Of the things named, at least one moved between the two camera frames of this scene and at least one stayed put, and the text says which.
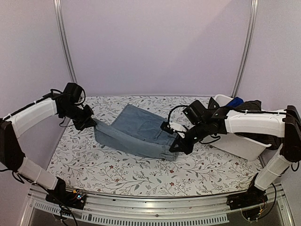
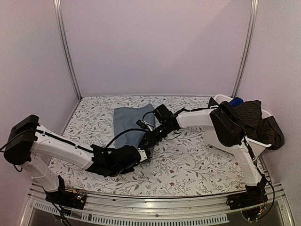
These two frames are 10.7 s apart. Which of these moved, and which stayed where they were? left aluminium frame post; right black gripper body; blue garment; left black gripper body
Moved: right black gripper body; left black gripper body
Stayed: blue garment; left aluminium frame post
